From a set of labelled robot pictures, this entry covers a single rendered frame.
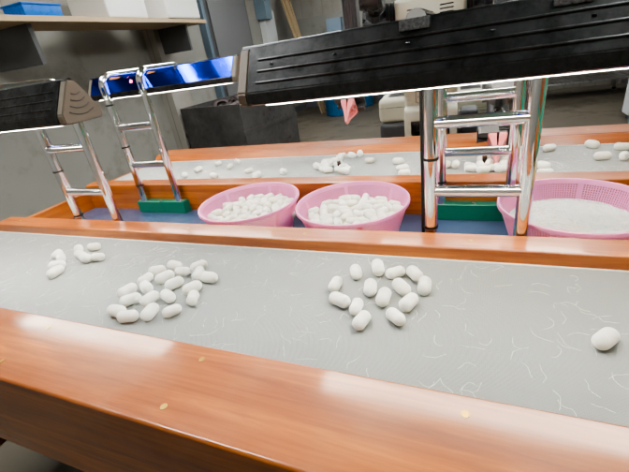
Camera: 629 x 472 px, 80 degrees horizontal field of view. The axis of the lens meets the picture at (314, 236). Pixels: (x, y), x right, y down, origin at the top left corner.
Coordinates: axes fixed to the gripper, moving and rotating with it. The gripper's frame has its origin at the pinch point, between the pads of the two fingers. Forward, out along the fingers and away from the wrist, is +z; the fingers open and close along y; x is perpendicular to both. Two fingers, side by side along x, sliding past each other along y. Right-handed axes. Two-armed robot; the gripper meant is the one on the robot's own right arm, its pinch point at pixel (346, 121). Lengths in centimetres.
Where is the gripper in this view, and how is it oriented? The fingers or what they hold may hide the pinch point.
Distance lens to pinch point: 133.9
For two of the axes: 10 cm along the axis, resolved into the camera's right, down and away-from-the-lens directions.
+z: -1.7, 9.3, -3.4
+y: 9.3, 0.4, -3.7
